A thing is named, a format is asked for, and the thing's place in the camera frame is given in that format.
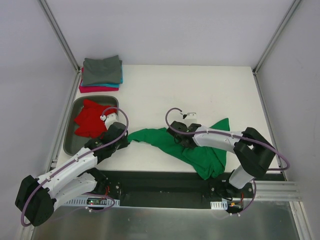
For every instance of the red t-shirt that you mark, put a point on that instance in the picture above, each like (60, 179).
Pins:
(88, 120)

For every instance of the white cable duct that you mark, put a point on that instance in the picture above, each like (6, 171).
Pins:
(93, 202)
(219, 205)

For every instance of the folded magenta t-shirt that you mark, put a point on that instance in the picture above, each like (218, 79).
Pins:
(106, 87)

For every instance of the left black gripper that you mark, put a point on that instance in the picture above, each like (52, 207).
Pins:
(122, 139)

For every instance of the right white cable duct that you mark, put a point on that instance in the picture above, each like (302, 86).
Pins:
(219, 205)

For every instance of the folded grey t-shirt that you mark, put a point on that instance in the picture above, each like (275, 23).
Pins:
(101, 71)

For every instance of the left white cable duct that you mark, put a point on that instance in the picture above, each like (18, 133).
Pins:
(93, 202)

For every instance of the right aluminium frame post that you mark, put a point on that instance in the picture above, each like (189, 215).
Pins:
(277, 34)

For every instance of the aluminium frame post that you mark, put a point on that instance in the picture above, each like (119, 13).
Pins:
(58, 33)
(277, 34)

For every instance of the aluminium front rail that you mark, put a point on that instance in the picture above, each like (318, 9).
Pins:
(274, 191)

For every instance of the left aluminium frame post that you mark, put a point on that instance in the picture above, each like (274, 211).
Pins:
(58, 33)

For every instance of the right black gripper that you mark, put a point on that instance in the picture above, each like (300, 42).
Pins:
(175, 128)

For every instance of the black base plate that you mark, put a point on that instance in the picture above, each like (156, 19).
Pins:
(180, 190)

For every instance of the grey plastic tray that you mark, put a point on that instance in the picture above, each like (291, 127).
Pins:
(73, 143)

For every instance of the folded teal t-shirt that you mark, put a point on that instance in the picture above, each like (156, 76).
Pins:
(115, 85)

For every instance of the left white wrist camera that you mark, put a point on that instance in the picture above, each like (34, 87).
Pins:
(108, 120)

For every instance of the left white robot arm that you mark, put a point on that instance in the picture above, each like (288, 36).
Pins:
(38, 197)

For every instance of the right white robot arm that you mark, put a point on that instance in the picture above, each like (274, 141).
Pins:
(254, 153)

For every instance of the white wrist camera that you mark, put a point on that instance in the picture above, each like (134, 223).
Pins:
(108, 120)
(189, 118)

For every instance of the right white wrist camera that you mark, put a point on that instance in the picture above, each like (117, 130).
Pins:
(189, 118)

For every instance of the green t-shirt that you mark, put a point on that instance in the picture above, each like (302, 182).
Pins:
(208, 162)

